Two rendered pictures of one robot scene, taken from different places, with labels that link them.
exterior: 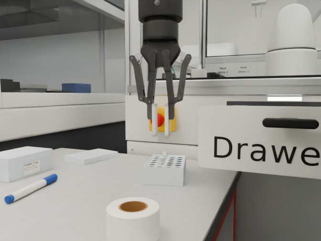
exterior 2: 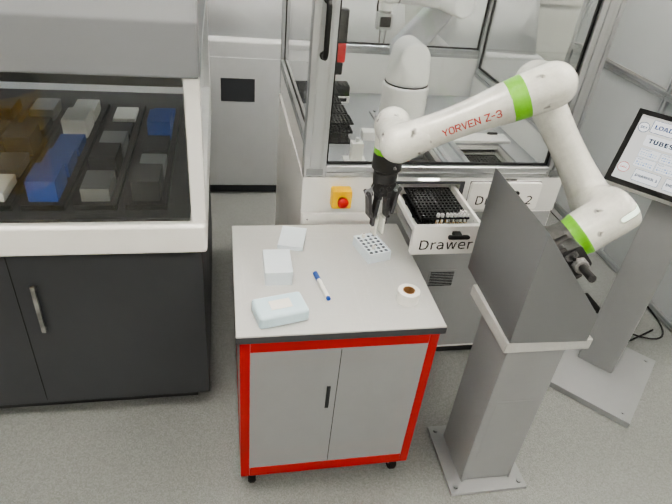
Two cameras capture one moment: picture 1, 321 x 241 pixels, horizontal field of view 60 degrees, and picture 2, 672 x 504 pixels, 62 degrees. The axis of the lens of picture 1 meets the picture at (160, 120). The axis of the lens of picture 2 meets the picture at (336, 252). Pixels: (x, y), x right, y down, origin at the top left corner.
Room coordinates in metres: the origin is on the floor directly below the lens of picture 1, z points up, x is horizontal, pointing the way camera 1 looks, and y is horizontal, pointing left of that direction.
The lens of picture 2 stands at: (-0.61, 1.03, 1.85)
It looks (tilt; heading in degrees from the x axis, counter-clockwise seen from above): 34 degrees down; 324
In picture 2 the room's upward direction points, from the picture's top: 6 degrees clockwise
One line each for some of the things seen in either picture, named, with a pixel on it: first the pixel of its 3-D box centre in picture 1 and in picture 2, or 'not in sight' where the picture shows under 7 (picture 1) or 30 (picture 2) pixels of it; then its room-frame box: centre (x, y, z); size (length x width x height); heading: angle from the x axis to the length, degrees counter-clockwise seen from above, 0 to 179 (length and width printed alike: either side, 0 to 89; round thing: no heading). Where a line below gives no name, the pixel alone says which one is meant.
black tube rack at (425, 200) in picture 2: not in sight; (433, 209); (0.63, -0.28, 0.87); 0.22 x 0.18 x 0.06; 157
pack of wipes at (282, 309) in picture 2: not in sight; (280, 309); (0.47, 0.42, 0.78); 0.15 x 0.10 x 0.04; 80
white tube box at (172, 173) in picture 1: (166, 168); (371, 247); (0.62, -0.01, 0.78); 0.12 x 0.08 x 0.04; 173
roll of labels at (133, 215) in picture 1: (133, 221); (408, 295); (0.36, 0.04, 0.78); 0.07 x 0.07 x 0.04
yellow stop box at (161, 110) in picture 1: (162, 119); (341, 197); (0.82, 0.00, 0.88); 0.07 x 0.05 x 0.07; 67
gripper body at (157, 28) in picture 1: (160, 45); (384, 182); (0.59, 0.00, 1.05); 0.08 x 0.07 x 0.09; 82
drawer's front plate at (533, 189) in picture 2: not in sight; (503, 195); (0.59, -0.61, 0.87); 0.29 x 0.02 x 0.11; 67
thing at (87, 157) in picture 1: (91, 156); (292, 238); (0.80, 0.20, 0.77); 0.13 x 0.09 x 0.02; 144
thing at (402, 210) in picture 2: not in sight; (432, 209); (0.63, -0.28, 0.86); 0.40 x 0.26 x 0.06; 157
